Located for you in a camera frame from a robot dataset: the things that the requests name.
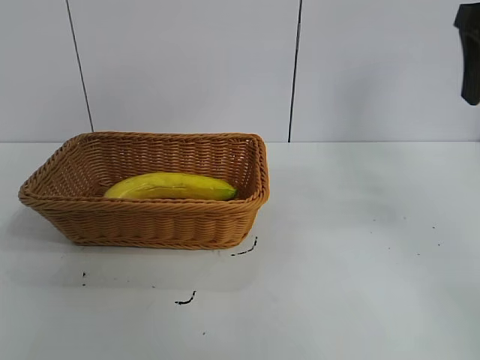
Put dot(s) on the brown woven wicker basket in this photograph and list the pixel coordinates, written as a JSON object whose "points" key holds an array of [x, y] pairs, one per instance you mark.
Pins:
{"points": [[150, 225]]}

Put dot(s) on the black ridged right gripper finger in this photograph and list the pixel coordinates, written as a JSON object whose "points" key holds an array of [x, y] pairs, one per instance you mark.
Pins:
{"points": [[471, 56]]}

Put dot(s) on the yellow banana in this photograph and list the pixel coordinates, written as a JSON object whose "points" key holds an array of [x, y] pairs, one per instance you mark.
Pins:
{"points": [[176, 186]]}

